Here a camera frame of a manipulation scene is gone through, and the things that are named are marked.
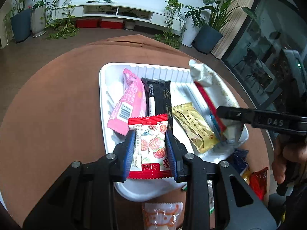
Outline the red storage box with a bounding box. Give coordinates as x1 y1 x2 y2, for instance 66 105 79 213
76 19 99 28
99 18 124 29

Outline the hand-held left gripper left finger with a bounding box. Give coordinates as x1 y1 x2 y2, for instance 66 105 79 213
23 131 137 230

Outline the black snack packet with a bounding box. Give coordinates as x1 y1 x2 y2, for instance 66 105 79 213
141 77 173 135

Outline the white and orange bread packet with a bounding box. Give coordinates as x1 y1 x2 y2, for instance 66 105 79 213
141 201 184 230

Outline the red strawberry print packet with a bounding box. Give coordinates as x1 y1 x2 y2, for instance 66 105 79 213
127 114 175 180

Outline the white plastic tray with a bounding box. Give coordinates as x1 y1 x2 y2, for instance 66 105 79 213
99 62 249 202

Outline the plant in patterned white pot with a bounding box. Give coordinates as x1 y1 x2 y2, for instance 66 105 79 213
31 0 48 38

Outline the bushy plant in white pot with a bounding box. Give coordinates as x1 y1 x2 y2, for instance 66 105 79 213
181 5 207 48

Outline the person's right hand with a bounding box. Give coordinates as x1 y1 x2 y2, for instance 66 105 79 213
272 135 307 185

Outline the beige curtain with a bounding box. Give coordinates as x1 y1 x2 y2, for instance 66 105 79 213
211 0 262 60

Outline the white grey snack packet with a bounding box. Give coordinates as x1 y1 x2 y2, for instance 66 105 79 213
189 59 243 146

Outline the red snack packet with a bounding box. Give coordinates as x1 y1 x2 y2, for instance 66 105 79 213
249 167 269 201

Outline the broad-leaf plant in blue pot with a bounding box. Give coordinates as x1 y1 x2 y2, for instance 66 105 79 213
193 0 259 54

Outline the glass sliding door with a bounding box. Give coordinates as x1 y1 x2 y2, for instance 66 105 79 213
221 0 307 115

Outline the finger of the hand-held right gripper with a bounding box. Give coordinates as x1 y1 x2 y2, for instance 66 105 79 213
216 105 307 135

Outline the black patio chair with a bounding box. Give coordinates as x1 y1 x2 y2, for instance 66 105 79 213
234 48 265 84

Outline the leafy tree in blue pot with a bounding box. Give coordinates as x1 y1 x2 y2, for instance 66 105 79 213
5 0 36 44

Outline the blue snack packet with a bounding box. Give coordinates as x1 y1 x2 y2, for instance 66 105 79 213
229 149 250 174

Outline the gold snack packet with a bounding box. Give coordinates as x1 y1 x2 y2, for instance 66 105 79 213
172 102 221 154

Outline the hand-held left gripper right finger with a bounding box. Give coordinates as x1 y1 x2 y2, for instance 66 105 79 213
165 129 277 230

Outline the trailing vine plant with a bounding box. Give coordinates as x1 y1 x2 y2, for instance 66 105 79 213
44 0 79 40
153 0 186 48

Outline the white television cabinet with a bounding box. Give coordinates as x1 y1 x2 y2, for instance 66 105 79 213
48 1 186 35

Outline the pink snack packet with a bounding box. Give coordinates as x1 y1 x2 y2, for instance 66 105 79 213
107 68 147 137

